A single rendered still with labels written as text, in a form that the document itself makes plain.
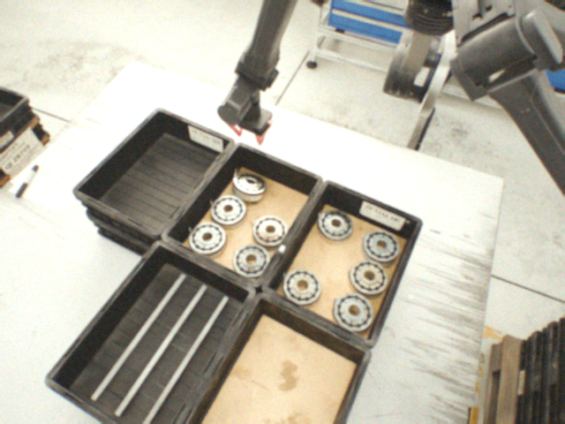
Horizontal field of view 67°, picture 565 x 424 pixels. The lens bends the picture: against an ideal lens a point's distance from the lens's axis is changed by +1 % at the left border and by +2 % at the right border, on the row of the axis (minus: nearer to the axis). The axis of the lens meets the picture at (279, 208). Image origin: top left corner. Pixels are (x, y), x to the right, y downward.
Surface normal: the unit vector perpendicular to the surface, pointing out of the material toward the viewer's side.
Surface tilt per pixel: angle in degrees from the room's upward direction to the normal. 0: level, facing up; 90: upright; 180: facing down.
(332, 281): 0
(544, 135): 87
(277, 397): 0
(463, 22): 55
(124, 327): 0
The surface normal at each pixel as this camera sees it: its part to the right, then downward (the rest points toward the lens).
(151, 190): 0.04, -0.56
